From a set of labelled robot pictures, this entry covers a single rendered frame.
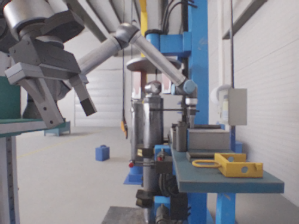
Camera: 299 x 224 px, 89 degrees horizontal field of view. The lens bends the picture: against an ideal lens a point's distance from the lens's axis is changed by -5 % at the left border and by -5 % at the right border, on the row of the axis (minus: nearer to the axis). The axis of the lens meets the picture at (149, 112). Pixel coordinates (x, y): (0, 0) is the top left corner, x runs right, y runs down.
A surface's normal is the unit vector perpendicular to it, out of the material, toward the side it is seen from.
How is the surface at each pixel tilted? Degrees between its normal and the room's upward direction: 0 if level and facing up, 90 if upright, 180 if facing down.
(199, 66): 90
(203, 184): 90
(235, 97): 90
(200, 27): 90
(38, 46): 67
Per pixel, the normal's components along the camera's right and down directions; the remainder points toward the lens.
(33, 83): 0.91, -0.40
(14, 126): 0.97, 0.00
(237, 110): -0.08, 0.01
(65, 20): 0.26, -0.04
